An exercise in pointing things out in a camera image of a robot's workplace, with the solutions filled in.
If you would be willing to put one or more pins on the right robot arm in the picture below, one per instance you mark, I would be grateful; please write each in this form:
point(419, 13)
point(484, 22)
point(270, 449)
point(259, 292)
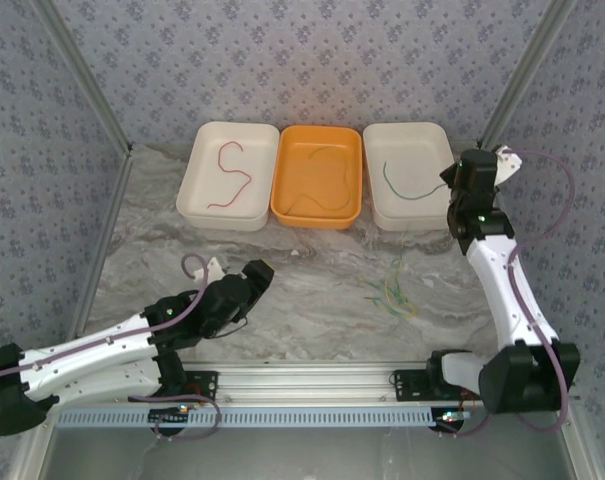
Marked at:
point(502, 280)

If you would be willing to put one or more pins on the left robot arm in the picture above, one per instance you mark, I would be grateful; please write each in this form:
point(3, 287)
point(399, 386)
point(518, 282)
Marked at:
point(82, 350)

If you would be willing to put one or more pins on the white plastic tray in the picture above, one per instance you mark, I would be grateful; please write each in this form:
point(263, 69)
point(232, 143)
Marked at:
point(412, 160)
point(202, 175)

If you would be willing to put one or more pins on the orange plastic tray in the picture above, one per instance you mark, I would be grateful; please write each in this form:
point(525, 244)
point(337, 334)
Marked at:
point(317, 175)

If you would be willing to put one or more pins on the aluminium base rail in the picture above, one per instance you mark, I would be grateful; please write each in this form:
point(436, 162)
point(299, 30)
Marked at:
point(307, 380)

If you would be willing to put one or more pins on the aluminium frame post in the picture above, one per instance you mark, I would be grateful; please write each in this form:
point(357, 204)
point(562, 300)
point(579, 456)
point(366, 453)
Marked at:
point(527, 75)
point(82, 75)

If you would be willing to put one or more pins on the aluminium frame bar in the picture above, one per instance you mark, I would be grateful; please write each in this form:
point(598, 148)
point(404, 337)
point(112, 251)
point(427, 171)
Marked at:
point(107, 235)

